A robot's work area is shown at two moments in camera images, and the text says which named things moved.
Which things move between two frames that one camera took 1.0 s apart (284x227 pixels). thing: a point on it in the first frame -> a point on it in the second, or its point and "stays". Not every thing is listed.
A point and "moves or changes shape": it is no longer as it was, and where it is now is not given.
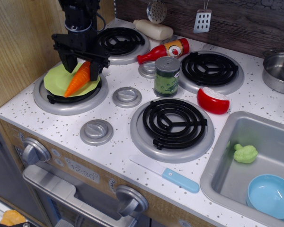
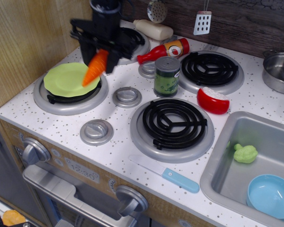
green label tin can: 167,69 stays
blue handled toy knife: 166,174 stays
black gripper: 84,45 -> 104,31
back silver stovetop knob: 146,69 stays
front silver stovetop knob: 96,132 stays
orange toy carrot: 81,77 moves or changes shape
